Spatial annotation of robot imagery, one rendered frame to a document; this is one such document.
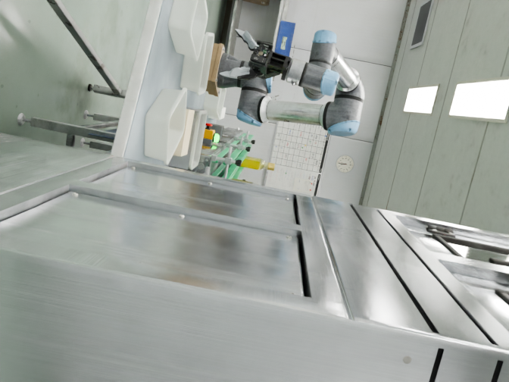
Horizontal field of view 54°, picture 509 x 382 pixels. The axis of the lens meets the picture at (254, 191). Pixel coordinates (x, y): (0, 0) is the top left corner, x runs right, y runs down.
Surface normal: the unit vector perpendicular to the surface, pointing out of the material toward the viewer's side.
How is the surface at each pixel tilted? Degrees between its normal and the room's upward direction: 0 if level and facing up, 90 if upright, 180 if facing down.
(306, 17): 90
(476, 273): 90
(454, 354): 90
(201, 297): 90
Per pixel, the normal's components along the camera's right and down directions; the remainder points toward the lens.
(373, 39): -0.05, 0.18
